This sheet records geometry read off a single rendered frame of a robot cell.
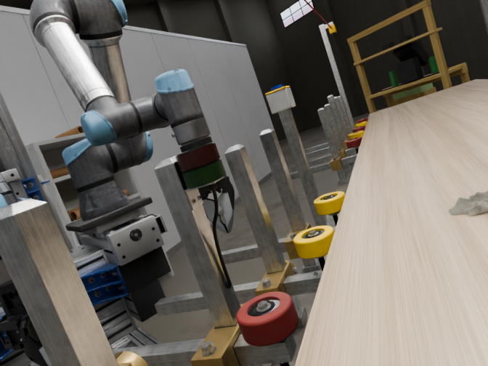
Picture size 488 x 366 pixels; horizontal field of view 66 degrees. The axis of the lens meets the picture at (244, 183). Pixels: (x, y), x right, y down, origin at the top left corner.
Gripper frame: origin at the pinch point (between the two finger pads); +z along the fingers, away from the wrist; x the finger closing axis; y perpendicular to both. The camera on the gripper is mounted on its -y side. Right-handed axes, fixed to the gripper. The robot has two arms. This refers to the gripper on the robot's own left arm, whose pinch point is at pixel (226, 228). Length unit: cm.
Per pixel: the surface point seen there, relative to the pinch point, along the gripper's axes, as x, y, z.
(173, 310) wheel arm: 18.2, 1.6, 14.6
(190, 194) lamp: -0.2, -27.4, -13.0
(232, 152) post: -7.1, -4.1, -15.3
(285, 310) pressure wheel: -7.8, -35.3, 4.3
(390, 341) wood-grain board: -17, -47, 5
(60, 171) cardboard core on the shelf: 143, 239, -36
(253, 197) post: -8.0, -4.5, -5.4
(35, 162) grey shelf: 140, 202, -46
